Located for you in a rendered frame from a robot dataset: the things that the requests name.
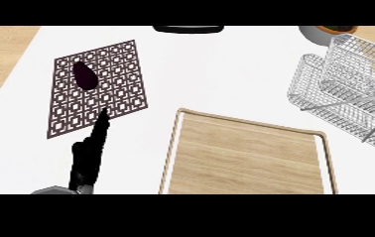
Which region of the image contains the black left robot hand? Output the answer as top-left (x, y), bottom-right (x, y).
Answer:
top-left (67, 107), bottom-right (110, 192)

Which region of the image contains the wooden tray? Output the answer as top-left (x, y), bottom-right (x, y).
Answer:
top-left (156, 107), bottom-right (339, 195)

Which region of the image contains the white wire tiered basket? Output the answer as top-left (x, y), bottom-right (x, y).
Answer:
top-left (284, 33), bottom-right (375, 148)

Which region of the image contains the dark purple sweet potato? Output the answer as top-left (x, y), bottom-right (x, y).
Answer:
top-left (72, 60), bottom-right (100, 91)

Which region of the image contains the brown patterned placemat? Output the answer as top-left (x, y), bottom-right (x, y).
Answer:
top-left (45, 39), bottom-right (149, 140)

